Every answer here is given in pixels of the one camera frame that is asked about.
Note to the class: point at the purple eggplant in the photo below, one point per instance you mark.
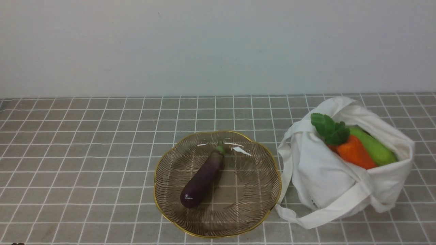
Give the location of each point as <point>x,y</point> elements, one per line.
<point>196,190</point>

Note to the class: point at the gold-rimmed glass plate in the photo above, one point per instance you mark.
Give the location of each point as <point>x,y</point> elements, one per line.
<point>243,194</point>

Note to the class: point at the orange carrot with leaves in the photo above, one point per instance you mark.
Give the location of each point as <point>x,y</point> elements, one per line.
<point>338,138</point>

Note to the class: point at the white cloth bag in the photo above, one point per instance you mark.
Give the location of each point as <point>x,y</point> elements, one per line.
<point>318,186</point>

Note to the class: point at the green cucumber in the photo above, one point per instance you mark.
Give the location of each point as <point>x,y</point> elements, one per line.
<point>379,153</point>

